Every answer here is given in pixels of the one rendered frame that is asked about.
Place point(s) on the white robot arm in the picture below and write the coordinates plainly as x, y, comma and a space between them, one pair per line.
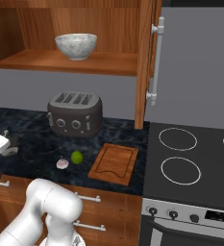
36, 205

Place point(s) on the pale pink garlic bulb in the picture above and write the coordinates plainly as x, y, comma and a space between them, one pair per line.
62, 163

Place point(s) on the green lime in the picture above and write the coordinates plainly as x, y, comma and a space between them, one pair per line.
77, 157

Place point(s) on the wooden cutting board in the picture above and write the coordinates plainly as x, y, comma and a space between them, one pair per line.
114, 163

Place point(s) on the white marbled bowl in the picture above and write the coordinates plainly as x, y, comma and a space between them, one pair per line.
76, 45

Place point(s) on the wooden cabinet door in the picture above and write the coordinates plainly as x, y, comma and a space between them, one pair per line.
155, 38

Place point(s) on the wooden drawer front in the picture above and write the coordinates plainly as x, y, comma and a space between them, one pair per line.
116, 205
116, 233
14, 189

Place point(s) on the dark grey four-slot toaster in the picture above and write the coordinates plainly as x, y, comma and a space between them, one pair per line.
75, 118

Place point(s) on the black stove knob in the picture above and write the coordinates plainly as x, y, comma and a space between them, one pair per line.
153, 210
173, 214
194, 218

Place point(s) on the black stove with oven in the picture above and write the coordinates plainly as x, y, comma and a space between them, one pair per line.
187, 166

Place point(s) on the wooden wall cabinet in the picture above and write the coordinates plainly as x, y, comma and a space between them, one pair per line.
68, 62

